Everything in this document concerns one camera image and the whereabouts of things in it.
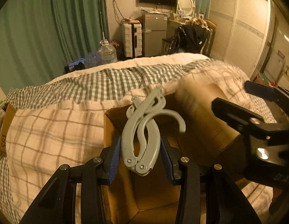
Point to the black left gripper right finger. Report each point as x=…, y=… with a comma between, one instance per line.
x=225, y=202

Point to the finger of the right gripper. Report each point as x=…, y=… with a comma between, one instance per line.
x=244, y=121
x=276, y=98

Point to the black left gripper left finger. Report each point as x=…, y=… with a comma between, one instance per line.
x=56, y=202

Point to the brown cardboard packet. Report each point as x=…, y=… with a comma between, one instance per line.
x=208, y=140

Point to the grey folding hook tool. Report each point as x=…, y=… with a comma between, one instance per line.
x=141, y=138

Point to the cream plaid blanket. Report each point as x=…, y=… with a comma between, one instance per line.
x=230, y=80

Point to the large open cardboard box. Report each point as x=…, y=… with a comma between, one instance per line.
x=132, y=198

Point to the white louvered wardrobe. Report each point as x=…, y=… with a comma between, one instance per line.
x=242, y=28

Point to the small cardboard box with items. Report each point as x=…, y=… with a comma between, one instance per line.
x=7, y=113

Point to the black jacket on chair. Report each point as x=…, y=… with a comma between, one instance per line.
x=189, y=39

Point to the green checked bed sheet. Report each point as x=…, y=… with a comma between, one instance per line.
x=62, y=123

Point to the white oval vanity mirror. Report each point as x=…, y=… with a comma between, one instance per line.
x=186, y=7

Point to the grey mini refrigerator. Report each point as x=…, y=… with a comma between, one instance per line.
x=154, y=28

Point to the white suitcase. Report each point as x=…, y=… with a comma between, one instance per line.
x=132, y=39

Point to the clear water jug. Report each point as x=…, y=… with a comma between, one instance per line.
x=107, y=53

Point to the large green curtain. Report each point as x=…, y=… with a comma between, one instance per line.
x=38, y=38

